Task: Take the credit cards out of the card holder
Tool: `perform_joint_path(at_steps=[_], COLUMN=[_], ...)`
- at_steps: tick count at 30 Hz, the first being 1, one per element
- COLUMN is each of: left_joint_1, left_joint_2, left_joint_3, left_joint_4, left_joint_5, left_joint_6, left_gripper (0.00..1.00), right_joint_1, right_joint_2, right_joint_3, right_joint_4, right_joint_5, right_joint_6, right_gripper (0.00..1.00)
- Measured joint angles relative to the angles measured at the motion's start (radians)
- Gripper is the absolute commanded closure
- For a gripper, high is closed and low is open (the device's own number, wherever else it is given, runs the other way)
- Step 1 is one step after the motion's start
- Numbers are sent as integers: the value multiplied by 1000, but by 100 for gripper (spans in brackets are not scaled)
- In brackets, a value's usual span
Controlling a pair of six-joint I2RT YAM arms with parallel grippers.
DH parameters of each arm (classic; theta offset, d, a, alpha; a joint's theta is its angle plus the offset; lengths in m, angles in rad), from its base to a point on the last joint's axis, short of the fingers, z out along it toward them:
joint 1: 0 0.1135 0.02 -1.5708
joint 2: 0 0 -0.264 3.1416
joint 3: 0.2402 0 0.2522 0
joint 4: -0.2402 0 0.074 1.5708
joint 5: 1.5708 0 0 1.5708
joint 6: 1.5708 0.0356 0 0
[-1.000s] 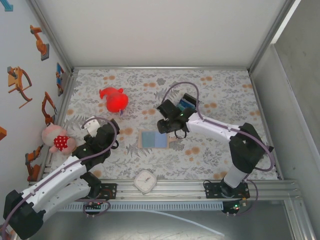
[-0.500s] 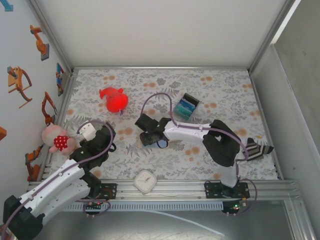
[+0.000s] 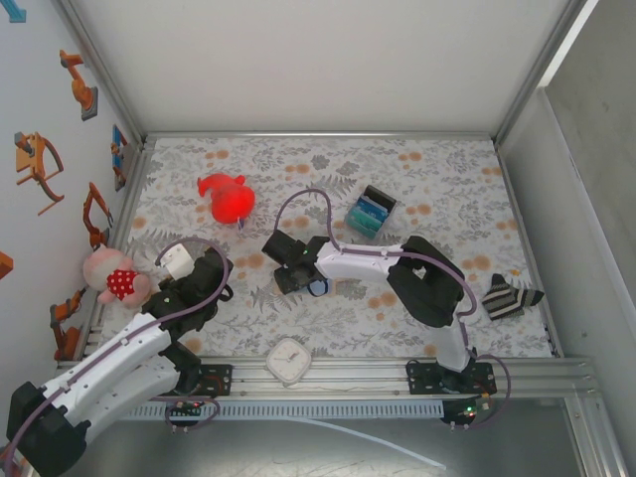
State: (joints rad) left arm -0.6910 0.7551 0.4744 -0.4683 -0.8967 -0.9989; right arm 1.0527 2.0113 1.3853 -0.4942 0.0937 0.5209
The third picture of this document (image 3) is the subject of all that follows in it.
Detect dark blue card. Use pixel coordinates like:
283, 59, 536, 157
358, 196, 390, 223

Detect white square clock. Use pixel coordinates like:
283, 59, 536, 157
265, 336, 313, 391

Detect pink plush toy polka dots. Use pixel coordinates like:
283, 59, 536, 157
81, 246, 153, 310

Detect red plush toy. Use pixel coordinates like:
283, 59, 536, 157
197, 172, 257, 232

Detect floral print tablecloth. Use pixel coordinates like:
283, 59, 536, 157
96, 136, 556, 359

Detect small black circuit board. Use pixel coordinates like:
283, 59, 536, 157
168, 399, 206, 417
454, 400, 493, 419

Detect black white striped cloth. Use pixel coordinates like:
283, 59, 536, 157
481, 271, 547, 322

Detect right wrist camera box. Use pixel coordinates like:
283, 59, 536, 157
261, 231, 307, 264

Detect black teal accordion card case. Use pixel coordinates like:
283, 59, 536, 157
346, 184, 398, 239

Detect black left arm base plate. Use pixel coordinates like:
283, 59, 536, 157
142, 364, 235, 398

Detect aluminium frame rail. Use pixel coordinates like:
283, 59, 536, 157
74, 141, 155, 362
142, 130, 499, 144
47, 355, 597, 401

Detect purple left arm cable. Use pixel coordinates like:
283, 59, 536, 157
4, 238, 233, 466

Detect white slotted cable duct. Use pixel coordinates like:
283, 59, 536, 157
69, 399, 446, 422

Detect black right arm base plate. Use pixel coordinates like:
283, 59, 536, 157
405, 358, 498, 397

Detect blue orange wall sticker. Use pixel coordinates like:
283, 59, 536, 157
109, 123, 133, 193

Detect orange gripper wall sticker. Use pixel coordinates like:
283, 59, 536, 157
13, 131, 66, 217

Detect aluminium frame post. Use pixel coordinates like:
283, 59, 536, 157
494, 0, 592, 145
52, 0, 150, 148

